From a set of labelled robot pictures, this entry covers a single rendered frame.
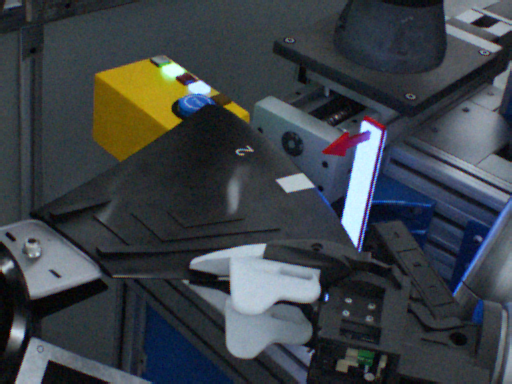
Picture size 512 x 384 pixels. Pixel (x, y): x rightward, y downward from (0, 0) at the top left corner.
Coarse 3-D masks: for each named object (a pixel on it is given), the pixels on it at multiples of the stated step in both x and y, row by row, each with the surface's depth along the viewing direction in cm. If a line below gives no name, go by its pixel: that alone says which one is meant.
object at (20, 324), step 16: (0, 240) 64; (0, 256) 64; (0, 272) 64; (16, 272) 64; (0, 288) 64; (16, 288) 64; (0, 304) 64; (16, 304) 64; (0, 320) 64; (16, 320) 64; (0, 336) 64; (16, 336) 64; (0, 352) 63; (16, 352) 63; (0, 368) 63
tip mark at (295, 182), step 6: (300, 174) 88; (276, 180) 86; (282, 180) 86; (288, 180) 86; (294, 180) 87; (300, 180) 87; (306, 180) 87; (282, 186) 85; (288, 186) 86; (294, 186) 86; (300, 186) 86; (306, 186) 87; (312, 186) 87; (288, 192) 85
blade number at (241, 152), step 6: (240, 144) 88; (246, 144) 88; (252, 144) 89; (228, 150) 87; (234, 150) 87; (240, 150) 88; (246, 150) 88; (252, 150) 88; (258, 150) 88; (234, 156) 87; (240, 156) 87; (246, 156) 87; (252, 156) 87
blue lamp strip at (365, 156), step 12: (360, 132) 94; (372, 132) 92; (360, 144) 94; (372, 144) 93; (360, 156) 95; (372, 156) 93; (360, 168) 95; (372, 168) 94; (360, 180) 96; (348, 192) 97; (360, 192) 96; (348, 204) 98; (360, 204) 97; (348, 216) 98; (360, 216) 97; (348, 228) 99
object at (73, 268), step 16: (16, 224) 75; (32, 224) 76; (16, 240) 73; (48, 240) 74; (64, 240) 74; (16, 256) 71; (48, 256) 72; (64, 256) 72; (80, 256) 73; (32, 272) 70; (48, 272) 70; (64, 272) 70; (80, 272) 71; (96, 272) 71; (32, 288) 68; (48, 288) 68; (64, 288) 69
